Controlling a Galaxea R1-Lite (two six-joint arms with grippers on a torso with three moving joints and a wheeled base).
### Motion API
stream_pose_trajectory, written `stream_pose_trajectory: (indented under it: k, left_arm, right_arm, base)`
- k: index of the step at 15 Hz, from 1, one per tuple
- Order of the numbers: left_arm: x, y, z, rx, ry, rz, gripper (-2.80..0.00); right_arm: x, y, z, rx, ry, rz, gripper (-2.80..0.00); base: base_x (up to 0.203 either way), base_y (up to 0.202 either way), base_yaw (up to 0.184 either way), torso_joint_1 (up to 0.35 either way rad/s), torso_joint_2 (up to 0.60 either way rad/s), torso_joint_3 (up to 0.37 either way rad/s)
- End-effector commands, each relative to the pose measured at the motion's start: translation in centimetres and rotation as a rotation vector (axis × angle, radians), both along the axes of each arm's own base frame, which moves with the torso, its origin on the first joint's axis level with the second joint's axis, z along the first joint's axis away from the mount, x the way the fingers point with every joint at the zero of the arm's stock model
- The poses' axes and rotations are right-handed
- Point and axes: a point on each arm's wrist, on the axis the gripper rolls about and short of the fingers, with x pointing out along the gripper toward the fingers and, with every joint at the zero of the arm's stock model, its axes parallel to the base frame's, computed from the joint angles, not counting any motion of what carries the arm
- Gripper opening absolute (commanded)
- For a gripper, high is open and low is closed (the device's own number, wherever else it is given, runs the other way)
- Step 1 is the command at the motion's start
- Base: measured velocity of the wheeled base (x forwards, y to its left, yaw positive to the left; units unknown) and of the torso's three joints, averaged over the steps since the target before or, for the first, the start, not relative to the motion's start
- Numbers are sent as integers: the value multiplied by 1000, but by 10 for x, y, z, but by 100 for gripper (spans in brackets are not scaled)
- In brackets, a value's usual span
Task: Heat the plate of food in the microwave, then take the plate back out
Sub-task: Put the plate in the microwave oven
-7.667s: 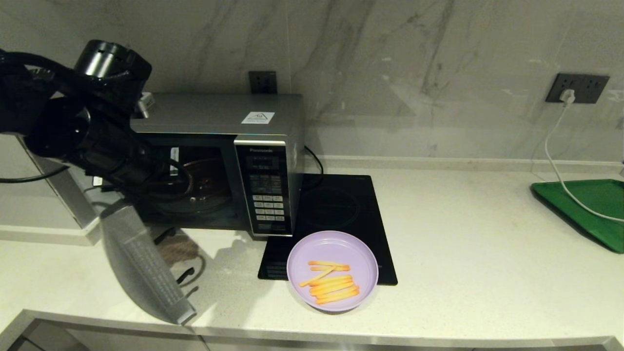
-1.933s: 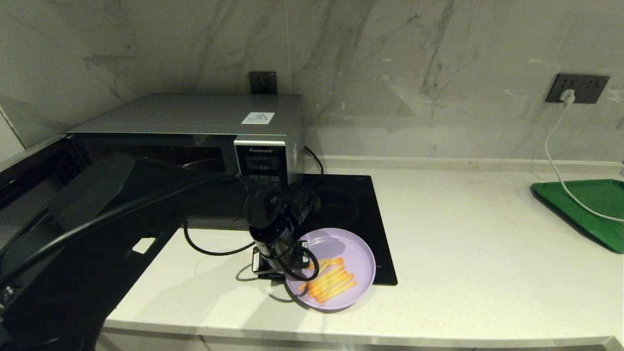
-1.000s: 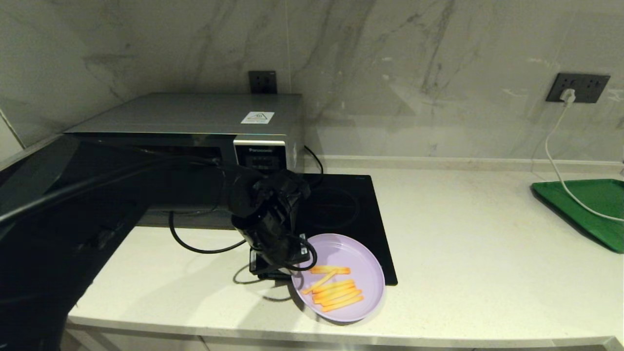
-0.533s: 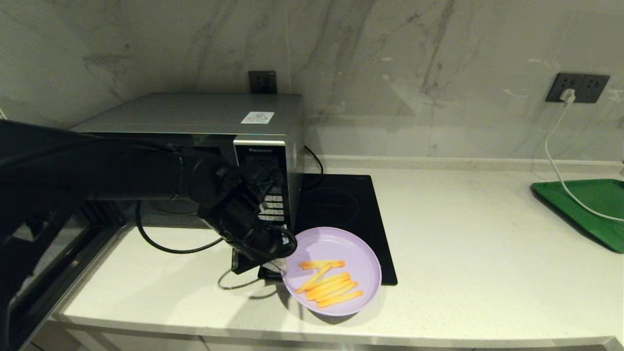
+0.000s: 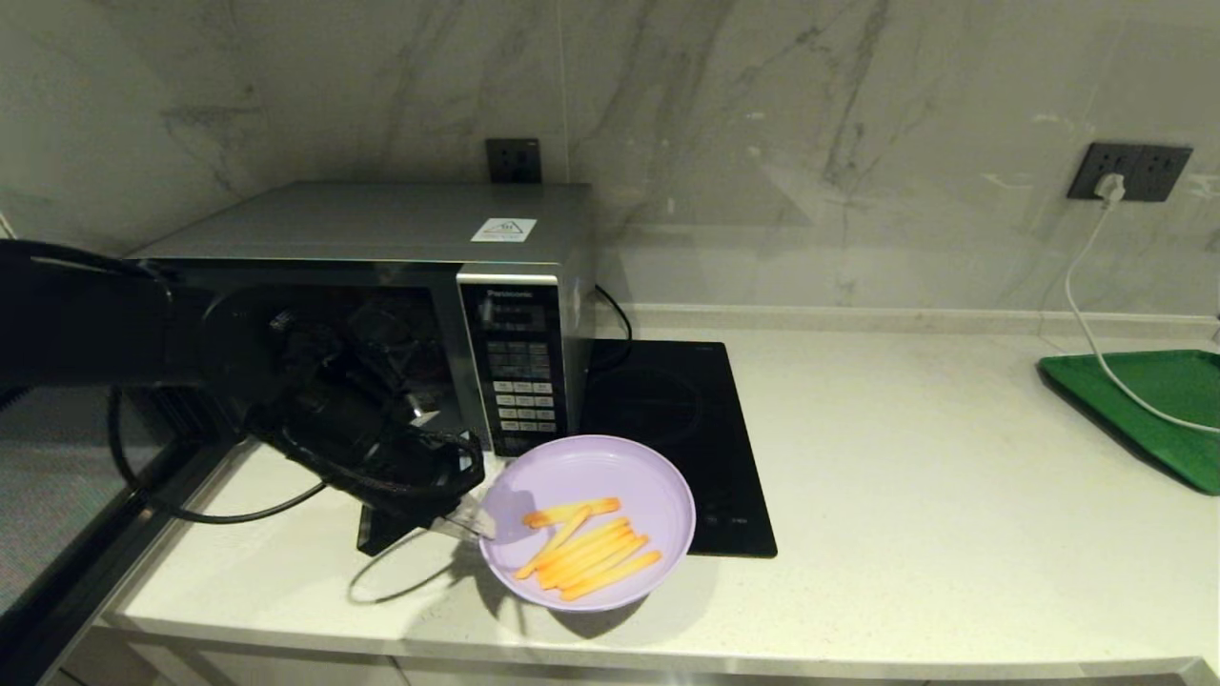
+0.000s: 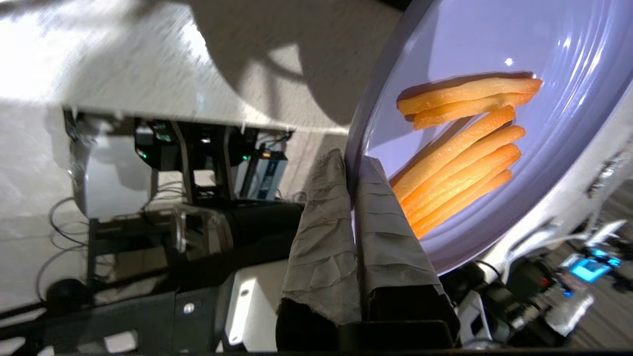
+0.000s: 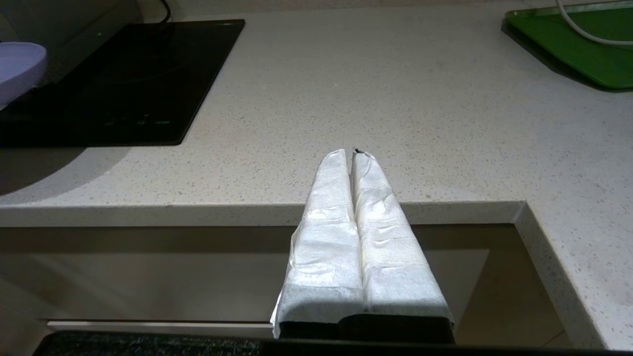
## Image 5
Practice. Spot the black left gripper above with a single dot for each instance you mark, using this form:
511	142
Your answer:
419	476

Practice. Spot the beige cabinet front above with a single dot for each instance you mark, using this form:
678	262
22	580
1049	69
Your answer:
286	672

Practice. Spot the purple plastic plate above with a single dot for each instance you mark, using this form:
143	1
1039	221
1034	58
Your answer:
591	467

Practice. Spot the green plastic tray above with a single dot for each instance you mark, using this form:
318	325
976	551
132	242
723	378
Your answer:
1163	400

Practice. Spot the wide dark wall socket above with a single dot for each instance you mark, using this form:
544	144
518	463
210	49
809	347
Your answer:
1158	171

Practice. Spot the silver microwave oven body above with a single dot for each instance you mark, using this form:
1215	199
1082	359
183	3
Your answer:
381	219

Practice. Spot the black induction cooktop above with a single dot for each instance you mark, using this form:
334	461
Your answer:
667	400

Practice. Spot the dark glass microwave door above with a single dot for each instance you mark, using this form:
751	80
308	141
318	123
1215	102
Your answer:
57	495

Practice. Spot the small dark wall socket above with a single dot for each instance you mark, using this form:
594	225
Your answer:
513	160

